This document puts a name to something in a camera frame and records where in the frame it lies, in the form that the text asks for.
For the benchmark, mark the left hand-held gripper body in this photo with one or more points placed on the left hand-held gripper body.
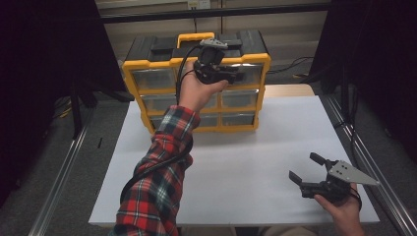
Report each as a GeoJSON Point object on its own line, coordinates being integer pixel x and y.
{"type": "Point", "coordinates": [209, 69]}

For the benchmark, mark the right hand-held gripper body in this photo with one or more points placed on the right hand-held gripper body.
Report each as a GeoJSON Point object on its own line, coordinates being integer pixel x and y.
{"type": "Point", "coordinates": [332, 190]}

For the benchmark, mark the yellow black drawer organizer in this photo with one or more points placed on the yellow black drawer organizer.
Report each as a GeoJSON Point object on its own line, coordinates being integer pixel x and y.
{"type": "Point", "coordinates": [154, 64]}

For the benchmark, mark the person's right hand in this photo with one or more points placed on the person's right hand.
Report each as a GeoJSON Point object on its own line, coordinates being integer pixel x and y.
{"type": "Point", "coordinates": [344, 213]}

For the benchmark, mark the person's left hand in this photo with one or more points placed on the person's left hand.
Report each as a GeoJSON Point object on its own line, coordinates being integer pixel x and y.
{"type": "Point", "coordinates": [196, 93]}

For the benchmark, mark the light wooden table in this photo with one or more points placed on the light wooden table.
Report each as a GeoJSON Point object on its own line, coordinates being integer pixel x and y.
{"type": "Point", "coordinates": [288, 90]}

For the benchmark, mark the person's right leg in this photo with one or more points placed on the person's right leg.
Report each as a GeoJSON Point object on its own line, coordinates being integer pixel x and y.
{"type": "Point", "coordinates": [288, 232]}

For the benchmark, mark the grid of clear plastic drawers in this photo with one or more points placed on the grid of clear plastic drawers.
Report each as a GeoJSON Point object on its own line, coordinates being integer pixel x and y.
{"type": "Point", "coordinates": [154, 78]}

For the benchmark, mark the black horizontal bar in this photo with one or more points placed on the black horizontal bar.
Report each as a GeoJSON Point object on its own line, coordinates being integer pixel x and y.
{"type": "Point", "coordinates": [147, 17]}

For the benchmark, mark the black curtain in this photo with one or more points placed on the black curtain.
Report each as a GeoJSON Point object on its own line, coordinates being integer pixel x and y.
{"type": "Point", "coordinates": [39, 65]}
{"type": "Point", "coordinates": [377, 49]}

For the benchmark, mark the small black stick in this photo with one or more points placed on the small black stick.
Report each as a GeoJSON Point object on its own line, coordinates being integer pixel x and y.
{"type": "Point", "coordinates": [100, 142]}

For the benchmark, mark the black metal stand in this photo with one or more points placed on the black metal stand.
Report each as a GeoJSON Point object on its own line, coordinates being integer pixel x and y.
{"type": "Point", "coordinates": [77, 114]}

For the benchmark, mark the white wall outlet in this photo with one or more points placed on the white wall outlet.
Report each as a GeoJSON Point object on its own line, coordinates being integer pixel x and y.
{"type": "Point", "coordinates": [198, 4]}

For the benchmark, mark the aluminium floor rail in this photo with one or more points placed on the aluminium floor rail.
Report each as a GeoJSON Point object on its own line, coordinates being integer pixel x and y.
{"type": "Point", "coordinates": [396, 213]}
{"type": "Point", "coordinates": [59, 183]}

